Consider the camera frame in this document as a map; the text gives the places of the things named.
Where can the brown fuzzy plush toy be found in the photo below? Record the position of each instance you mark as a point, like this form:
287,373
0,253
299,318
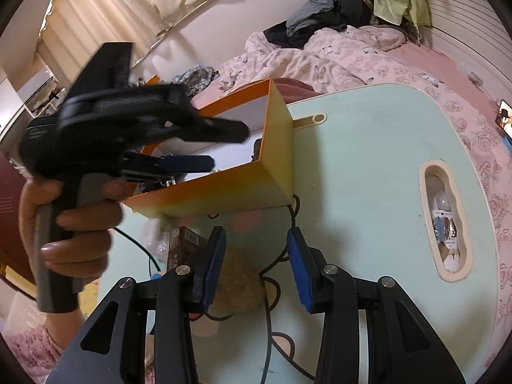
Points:
240,284

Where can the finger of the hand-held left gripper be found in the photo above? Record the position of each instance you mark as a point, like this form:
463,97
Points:
184,163
220,130

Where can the light green cloth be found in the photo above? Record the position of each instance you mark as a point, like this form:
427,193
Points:
392,0

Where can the dark red board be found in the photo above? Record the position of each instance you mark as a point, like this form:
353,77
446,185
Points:
10,208

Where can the beige curtain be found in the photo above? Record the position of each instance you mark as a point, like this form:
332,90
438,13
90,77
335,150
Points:
100,8

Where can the grey garment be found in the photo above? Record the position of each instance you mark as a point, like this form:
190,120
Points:
312,10

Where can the dark patterned garment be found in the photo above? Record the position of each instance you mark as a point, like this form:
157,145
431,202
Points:
196,78

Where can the pink floral bed sheet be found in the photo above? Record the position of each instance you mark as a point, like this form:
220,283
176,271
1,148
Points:
460,100

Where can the person's left hand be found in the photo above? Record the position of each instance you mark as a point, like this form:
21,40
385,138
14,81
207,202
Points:
80,252

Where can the smartphone with lit screen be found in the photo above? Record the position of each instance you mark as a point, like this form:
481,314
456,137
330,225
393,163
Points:
504,120

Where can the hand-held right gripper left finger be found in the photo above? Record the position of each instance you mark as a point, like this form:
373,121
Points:
212,268

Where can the clear plastic bag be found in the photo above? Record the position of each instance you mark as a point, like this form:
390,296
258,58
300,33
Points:
156,240

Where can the white air conditioner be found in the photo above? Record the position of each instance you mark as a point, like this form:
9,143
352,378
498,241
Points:
36,84

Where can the orange cardboard box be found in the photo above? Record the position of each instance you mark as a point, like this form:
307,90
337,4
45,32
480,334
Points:
224,196

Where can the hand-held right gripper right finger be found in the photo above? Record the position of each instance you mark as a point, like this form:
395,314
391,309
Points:
298,272

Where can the person's left forearm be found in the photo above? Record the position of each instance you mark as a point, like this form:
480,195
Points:
64,328

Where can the pink floral quilt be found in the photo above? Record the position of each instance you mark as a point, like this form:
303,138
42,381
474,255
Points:
340,60

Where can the brown snack packet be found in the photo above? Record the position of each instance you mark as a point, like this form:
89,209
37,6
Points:
182,248

